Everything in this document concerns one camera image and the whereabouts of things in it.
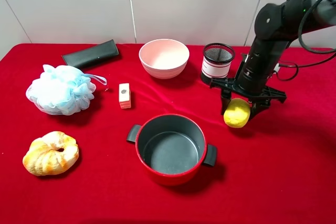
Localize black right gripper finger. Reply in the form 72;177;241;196
220;89;232;115

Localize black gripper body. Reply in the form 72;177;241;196
209;78;286;106

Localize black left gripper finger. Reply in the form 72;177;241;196
248;102;269;121

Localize yellow lemon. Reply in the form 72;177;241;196
223;98;250;129

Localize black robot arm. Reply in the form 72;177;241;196
209;0;335;119

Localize black mesh pen holder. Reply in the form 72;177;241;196
201;43;235;85

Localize pink plastic bowl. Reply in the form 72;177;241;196
139;39;190;79

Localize small pink white block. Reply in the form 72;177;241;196
119;83;131;109

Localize red velvet tablecloth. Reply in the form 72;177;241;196
1;44;335;223

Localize black leather glasses case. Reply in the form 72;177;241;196
62;39;119;69

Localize blue white bath loofah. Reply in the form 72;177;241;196
26;65;107;115

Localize toy croissant bread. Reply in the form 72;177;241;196
23;131;79;176

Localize red pot black handles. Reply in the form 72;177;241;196
127;114;217;186

